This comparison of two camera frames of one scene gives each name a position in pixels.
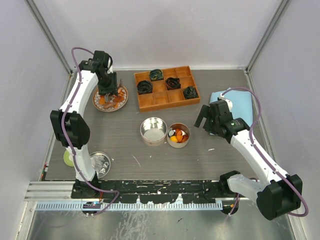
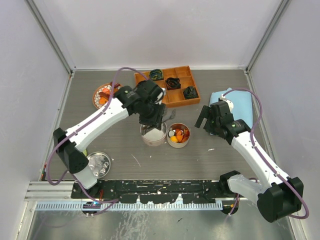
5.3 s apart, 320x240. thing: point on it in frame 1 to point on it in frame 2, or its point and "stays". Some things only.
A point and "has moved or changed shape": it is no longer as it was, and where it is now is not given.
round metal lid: [101, 162] stays
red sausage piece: [185, 138] has moved or changed shape
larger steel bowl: [153, 131] stays
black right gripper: [204, 113] stays
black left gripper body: [108, 84] to [150, 114]
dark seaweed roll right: [190, 92] stays
